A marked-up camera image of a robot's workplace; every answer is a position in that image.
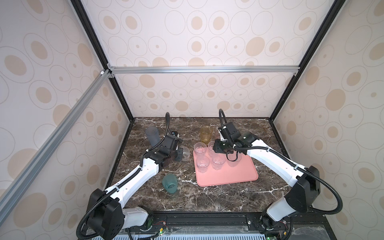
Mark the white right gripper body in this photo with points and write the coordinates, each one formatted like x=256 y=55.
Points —
x=222 y=146

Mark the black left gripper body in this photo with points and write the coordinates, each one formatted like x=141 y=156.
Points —
x=176 y=154

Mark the clear faceted short tumbler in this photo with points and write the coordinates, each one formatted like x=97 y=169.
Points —
x=233 y=159

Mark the blue translucent tall cup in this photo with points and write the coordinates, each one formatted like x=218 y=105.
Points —
x=153 y=135

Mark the clear large wide glass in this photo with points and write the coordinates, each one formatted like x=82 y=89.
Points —
x=218 y=161

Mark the yellow translucent tall glass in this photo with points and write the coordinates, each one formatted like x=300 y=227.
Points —
x=206 y=135

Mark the pink plastic tray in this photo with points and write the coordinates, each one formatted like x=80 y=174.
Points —
x=244 y=171

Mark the clear wide faceted tumbler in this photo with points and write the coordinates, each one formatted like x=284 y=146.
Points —
x=202 y=163

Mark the clear small round glass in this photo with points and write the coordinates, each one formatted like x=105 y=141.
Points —
x=186 y=154

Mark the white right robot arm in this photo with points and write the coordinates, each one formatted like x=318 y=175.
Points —
x=304 y=189

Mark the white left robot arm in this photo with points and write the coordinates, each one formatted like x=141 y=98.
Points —
x=106 y=213

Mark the pink translucent tumbler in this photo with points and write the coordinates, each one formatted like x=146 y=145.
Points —
x=217 y=134

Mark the green translucent cup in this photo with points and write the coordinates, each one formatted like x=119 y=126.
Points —
x=170 y=183

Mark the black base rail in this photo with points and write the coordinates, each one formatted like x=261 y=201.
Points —
x=233 y=226

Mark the aluminium frame rail back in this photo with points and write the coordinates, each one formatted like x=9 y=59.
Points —
x=199 y=70

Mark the aluminium frame rail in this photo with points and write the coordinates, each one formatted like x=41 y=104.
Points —
x=29 y=173
x=199 y=70

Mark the aluminium frame rail left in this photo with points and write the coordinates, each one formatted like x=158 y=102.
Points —
x=29 y=173

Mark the black left corner post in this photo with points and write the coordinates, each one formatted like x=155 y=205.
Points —
x=96 y=44

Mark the black corner frame post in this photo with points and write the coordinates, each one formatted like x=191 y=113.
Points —
x=313 y=47

